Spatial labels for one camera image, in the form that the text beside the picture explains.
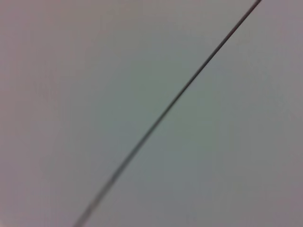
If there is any thin black rod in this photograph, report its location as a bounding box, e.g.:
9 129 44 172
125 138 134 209
73 0 263 227

